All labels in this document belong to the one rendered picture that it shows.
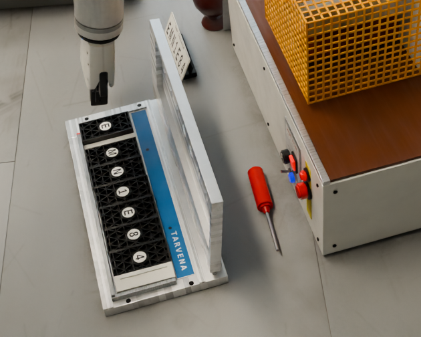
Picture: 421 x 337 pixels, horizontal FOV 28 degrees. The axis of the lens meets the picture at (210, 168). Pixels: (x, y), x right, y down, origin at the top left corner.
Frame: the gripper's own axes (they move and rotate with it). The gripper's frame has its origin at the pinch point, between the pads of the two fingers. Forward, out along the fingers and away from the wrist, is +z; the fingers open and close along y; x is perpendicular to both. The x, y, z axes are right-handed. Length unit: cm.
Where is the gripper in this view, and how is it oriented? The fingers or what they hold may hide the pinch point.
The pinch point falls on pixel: (98, 94)
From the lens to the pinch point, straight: 159.0
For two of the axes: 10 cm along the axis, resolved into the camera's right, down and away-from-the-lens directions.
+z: -1.0, 6.8, 7.2
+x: 9.6, -1.2, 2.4
